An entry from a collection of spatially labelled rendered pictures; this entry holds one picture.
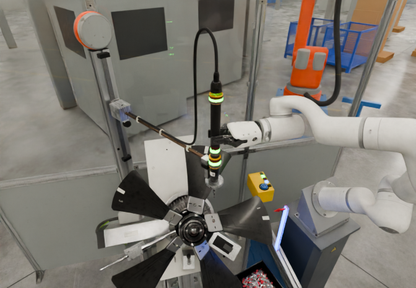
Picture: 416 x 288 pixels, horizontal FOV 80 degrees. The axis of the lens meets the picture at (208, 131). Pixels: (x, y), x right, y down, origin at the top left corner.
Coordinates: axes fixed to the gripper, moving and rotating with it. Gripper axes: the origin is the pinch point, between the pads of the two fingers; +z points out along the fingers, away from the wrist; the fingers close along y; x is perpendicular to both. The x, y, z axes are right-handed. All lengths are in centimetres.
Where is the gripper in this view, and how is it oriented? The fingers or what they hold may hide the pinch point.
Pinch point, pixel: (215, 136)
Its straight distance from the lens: 84.4
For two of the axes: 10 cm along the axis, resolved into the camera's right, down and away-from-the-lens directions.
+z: -9.7, 1.2, -1.9
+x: 0.0, -8.4, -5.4
